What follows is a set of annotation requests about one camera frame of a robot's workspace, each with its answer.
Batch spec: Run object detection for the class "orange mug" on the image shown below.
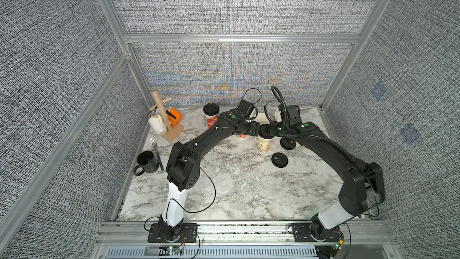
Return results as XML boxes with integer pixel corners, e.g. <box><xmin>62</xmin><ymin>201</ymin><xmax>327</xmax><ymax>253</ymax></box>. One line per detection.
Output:
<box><xmin>166</xmin><ymin>107</ymin><xmax>183</xmax><ymax>126</ymax></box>

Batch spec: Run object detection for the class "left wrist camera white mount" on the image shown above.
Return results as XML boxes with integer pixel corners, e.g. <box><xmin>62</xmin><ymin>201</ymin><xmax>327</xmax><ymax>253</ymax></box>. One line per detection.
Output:
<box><xmin>236</xmin><ymin>99</ymin><xmax>259</xmax><ymax>121</ymax></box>

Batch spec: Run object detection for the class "white mug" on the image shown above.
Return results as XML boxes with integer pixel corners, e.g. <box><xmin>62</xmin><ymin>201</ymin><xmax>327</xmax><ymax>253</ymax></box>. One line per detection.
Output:
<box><xmin>148</xmin><ymin>115</ymin><xmax>168</xmax><ymax>135</ymax></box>

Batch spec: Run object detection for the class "black cup lid back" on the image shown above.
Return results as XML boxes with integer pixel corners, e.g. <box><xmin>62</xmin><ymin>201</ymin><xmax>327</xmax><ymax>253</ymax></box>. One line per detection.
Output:
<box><xmin>280</xmin><ymin>137</ymin><xmax>297</xmax><ymax>151</ymax></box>

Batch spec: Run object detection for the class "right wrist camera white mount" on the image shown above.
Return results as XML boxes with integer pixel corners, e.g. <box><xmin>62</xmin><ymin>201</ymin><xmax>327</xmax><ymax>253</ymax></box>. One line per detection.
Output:
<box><xmin>275</xmin><ymin>104</ymin><xmax>303</xmax><ymax>128</ymax></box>

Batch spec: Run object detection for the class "wooden mug tree stand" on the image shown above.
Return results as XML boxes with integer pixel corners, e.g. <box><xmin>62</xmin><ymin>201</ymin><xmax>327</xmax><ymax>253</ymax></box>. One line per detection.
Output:
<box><xmin>152</xmin><ymin>91</ymin><xmax>184</xmax><ymax>141</ymax></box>

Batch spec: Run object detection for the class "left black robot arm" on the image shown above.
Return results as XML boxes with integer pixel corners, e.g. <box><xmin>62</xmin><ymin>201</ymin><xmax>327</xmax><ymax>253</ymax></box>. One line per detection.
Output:
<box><xmin>158</xmin><ymin>109</ymin><xmax>260</xmax><ymax>237</ymax></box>

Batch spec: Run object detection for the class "red paper milk tea cup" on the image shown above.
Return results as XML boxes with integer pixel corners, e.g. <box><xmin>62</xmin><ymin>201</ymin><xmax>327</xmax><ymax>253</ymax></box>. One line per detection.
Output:
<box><xmin>205</xmin><ymin>114</ymin><xmax>219</xmax><ymax>128</ymax></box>

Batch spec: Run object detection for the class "white leak-proof paper disc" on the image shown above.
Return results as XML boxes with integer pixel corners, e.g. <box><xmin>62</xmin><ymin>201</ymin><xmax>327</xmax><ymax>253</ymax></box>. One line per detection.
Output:
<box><xmin>213</xmin><ymin>175</ymin><xmax>234</xmax><ymax>196</ymax></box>

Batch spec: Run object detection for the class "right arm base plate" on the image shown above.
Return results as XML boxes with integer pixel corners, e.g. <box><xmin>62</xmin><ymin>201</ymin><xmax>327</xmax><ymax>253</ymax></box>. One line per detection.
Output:
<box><xmin>287</xmin><ymin>223</ymin><xmax>344</xmax><ymax>243</ymax></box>

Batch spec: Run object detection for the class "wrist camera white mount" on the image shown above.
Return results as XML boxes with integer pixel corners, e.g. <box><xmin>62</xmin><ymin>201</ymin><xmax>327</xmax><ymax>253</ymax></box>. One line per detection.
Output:
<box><xmin>236</xmin><ymin>99</ymin><xmax>259</xmax><ymax>121</ymax></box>
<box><xmin>275</xmin><ymin>104</ymin><xmax>303</xmax><ymax>128</ymax></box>

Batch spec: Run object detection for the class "cream paper cup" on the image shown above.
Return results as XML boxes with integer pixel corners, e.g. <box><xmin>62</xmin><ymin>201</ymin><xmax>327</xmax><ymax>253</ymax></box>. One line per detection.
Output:
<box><xmin>257</xmin><ymin>137</ymin><xmax>273</xmax><ymax>154</ymax></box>
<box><xmin>254</xmin><ymin>113</ymin><xmax>278</xmax><ymax>124</ymax></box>

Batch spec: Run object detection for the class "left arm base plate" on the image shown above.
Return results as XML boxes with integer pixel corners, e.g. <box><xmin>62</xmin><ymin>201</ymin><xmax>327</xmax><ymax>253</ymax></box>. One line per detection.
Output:
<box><xmin>147</xmin><ymin>221</ymin><xmax>198</xmax><ymax>244</ymax></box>

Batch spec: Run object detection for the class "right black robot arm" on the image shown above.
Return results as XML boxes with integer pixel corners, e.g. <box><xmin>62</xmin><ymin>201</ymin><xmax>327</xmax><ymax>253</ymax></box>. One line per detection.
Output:
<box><xmin>269</xmin><ymin>122</ymin><xmax>386</xmax><ymax>230</ymax></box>

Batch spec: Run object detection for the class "silver fork green handle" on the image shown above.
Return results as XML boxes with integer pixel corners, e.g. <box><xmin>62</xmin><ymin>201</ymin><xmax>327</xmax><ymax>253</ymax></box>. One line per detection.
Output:
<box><xmin>150</xmin><ymin>137</ymin><xmax>164</xmax><ymax>171</ymax></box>

